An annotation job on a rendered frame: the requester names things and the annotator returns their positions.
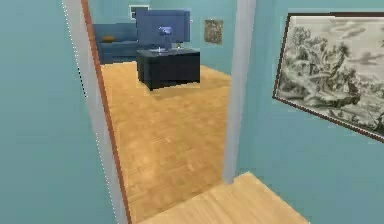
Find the blue sofa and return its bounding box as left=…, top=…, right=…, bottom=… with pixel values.
left=92, top=22, right=140, bottom=66

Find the black television stand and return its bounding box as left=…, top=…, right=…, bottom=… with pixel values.
left=135, top=47, right=202, bottom=92

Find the small brown framed picture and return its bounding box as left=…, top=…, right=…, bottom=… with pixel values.
left=203, top=19, right=224, bottom=45

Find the brown room door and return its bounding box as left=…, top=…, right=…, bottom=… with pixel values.
left=80, top=0, right=133, bottom=224

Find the blue television set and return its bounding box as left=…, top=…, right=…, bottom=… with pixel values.
left=135, top=7, right=192, bottom=53

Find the white framed picture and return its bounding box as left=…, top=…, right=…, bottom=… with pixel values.
left=128, top=4, right=150, bottom=21

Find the grey landscape framed picture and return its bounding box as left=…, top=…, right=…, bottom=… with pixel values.
left=272, top=12, right=384, bottom=144

